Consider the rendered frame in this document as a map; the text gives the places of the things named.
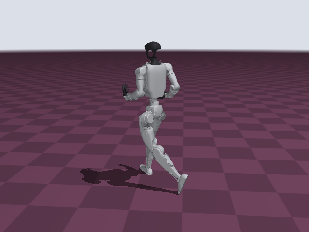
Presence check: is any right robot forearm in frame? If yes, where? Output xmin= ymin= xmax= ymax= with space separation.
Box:
xmin=164 ymin=89 xmax=179 ymax=99

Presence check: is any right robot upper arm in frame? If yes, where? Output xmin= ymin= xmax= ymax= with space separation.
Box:
xmin=165 ymin=63 xmax=180 ymax=91

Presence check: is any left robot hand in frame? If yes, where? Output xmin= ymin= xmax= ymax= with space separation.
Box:
xmin=122 ymin=83 xmax=130 ymax=96

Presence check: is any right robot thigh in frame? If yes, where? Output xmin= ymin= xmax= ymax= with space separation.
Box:
xmin=149 ymin=111 xmax=166 ymax=144

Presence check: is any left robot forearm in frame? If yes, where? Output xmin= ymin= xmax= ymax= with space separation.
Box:
xmin=123 ymin=90 xmax=139 ymax=101

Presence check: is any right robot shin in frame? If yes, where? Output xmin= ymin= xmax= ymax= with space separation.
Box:
xmin=145 ymin=138 xmax=157 ymax=169

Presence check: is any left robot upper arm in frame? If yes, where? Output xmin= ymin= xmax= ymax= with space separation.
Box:
xmin=135 ymin=66 xmax=146 ymax=98

